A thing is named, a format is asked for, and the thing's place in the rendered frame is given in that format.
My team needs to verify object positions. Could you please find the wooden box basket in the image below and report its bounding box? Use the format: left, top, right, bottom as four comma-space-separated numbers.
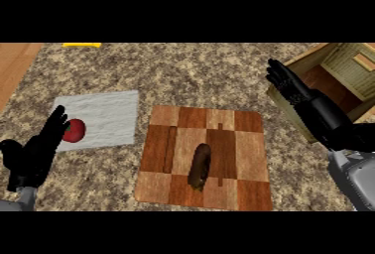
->
266, 43, 375, 145

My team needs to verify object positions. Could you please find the checkered wooden cutting board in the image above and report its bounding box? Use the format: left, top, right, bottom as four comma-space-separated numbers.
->
135, 105, 275, 212

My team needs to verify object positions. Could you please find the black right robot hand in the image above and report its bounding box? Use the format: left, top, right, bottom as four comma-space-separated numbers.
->
265, 59, 375, 153

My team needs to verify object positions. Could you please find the pale grey placemat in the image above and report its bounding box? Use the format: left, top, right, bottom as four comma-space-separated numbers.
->
52, 89, 141, 153

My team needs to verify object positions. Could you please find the yellow flat object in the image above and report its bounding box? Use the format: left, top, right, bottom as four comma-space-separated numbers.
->
63, 43, 102, 49

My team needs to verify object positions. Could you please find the red tomato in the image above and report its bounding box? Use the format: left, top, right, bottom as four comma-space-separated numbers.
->
63, 118, 89, 144

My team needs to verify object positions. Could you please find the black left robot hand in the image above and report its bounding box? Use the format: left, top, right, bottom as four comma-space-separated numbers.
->
0, 104, 73, 192

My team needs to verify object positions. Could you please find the brown sweet potato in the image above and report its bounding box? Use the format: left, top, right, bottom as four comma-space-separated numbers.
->
188, 143, 213, 192

